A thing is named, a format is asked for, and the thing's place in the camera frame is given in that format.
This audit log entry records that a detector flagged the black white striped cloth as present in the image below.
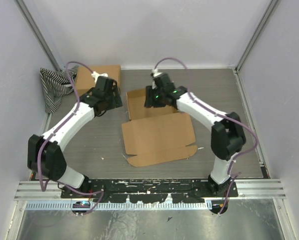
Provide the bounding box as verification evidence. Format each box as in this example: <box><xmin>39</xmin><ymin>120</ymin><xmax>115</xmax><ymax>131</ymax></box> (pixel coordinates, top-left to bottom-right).
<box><xmin>39</xmin><ymin>67</ymin><xmax>74</xmax><ymax>114</ymax></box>

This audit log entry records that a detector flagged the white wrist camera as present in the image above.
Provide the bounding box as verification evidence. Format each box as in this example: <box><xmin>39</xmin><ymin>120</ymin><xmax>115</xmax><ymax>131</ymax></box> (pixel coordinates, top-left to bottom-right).
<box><xmin>91</xmin><ymin>71</ymin><xmax>108</xmax><ymax>84</ymax></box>
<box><xmin>151</xmin><ymin>68</ymin><xmax>162</xmax><ymax>90</ymax></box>

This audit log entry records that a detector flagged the slotted grey cable duct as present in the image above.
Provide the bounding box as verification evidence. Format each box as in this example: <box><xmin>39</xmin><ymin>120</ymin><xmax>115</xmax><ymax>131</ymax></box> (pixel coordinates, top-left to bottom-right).
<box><xmin>25</xmin><ymin>200</ymin><xmax>212</xmax><ymax>211</ymax></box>

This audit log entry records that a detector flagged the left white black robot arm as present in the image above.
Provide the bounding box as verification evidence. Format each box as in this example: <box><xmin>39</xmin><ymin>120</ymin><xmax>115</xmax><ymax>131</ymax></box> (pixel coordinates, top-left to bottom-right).
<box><xmin>27</xmin><ymin>72</ymin><xmax>123</xmax><ymax>199</ymax></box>

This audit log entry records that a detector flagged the aluminium front rail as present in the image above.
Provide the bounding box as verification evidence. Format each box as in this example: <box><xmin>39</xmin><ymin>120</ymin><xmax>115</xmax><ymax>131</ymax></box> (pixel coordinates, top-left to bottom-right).
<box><xmin>14</xmin><ymin>178</ymin><xmax>286</xmax><ymax>203</ymax></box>

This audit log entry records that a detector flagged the left aluminium corner post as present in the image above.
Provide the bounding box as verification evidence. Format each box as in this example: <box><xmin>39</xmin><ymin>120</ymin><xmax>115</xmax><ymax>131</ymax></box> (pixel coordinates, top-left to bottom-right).
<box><xmin>14</xmin><ymin>0</ymin><xmax>65</xmax><ymax>71</ymax></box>

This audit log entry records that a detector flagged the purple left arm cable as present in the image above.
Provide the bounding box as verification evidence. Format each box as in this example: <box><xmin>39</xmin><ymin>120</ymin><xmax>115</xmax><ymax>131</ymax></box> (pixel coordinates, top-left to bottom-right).
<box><xmin>37</xmin><ymin>60</ymin><xmax>105</xmax><ymax>216</ymax></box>

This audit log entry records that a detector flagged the brown cardboard box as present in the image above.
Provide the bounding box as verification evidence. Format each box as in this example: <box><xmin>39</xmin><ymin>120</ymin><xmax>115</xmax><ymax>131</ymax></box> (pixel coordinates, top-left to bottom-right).
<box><xmin>74</xmin><ymin>64</ymin><xmax>122</xmax><ymax>97</ymax></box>

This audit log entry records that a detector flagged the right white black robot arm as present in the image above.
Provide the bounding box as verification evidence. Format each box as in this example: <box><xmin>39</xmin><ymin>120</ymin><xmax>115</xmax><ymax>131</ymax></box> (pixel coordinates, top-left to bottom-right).
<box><xmin>144</xmin><ymin>69</ymin><xmax>246</xmax><ymax>198</ymax></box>

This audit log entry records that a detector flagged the right aluminium corner post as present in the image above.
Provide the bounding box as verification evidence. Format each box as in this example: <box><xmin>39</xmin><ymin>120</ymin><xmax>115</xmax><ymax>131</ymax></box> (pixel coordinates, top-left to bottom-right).
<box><xmin>234</xmin><ymin>0</ymin><xmax>281</xmax><ymax>74</ymax></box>

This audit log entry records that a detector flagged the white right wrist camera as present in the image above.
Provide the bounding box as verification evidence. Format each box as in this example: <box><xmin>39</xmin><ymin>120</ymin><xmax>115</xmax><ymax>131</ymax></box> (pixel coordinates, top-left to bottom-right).
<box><xmin>151</xmin><ymin>68</ymin><xmax>162</xmax><ymax>90</ymax></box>

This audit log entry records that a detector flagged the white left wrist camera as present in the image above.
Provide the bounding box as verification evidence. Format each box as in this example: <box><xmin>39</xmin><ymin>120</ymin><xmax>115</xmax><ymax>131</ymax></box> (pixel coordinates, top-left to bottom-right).
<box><xmin>91</xmin><ymin>71</ymin><xmax>108</xmax><ymax>84</ymax></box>

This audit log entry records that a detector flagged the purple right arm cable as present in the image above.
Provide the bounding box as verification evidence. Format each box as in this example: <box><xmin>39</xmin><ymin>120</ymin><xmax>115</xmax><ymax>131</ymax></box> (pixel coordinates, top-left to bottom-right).
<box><xmin>154</xmin><ymin>57</ymin><xmax>259</xmax><ymax>217</ymax></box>

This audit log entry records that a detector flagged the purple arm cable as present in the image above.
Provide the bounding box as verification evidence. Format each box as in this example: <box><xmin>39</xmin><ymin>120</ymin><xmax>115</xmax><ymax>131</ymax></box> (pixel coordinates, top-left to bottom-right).
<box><xmin>37</xmin><ymin>60</ymin><xmax>105</xmax><ymax>216</ymax></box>
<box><xmin>154</xmin><ymin>57</ymin><xmax>259</xmax><ymax>217</ymax></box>

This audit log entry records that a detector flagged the aluminium corner post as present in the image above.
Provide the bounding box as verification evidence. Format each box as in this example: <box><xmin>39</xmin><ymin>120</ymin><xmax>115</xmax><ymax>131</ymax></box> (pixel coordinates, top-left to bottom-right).
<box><xmin>14</xmin><ymin>0</ymin><xmax>65</xmax><ymax>71</ymax></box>
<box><xmin>234</xmin><ymin>0</ymin><xmax>281</xmax><ymax>74</ymax></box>

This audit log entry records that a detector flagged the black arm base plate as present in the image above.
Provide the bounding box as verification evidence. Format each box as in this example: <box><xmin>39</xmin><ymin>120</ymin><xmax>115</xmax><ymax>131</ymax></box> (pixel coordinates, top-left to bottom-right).
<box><xmin>60</xmin><ymin>178</ymin><xmax>239</xmax><ymax>204</ymax></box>

